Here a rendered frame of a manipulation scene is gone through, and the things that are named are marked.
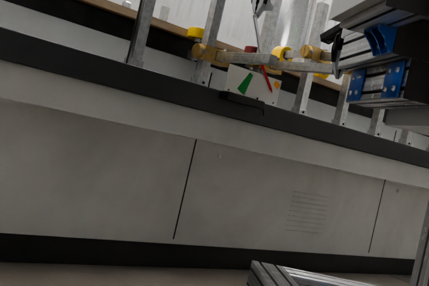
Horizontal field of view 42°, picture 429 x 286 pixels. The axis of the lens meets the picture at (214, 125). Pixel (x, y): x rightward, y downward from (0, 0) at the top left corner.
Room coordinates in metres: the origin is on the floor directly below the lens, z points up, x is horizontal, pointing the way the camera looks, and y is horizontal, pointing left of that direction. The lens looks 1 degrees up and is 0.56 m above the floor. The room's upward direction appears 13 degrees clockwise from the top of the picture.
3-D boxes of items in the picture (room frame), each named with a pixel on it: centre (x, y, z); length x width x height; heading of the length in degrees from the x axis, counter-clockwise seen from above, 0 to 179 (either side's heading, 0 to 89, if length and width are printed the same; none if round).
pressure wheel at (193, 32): (2.01, 0.13, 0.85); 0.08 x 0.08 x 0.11
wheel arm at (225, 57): (1.85, 0.01, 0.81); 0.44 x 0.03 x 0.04; 38
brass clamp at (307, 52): (2.21, -0.33, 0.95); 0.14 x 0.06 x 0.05; 128
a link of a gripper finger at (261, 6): (1.89, -0.08, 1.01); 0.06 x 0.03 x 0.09; 128
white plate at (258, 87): (2.00, -0.11, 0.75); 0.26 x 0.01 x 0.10; 128
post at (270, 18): (2.04, -0.11, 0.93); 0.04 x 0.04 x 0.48; 38
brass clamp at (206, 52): (1.90, 0.06, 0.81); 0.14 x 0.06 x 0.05; 128
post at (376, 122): (2.50, -0.70, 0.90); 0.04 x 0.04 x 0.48; 38
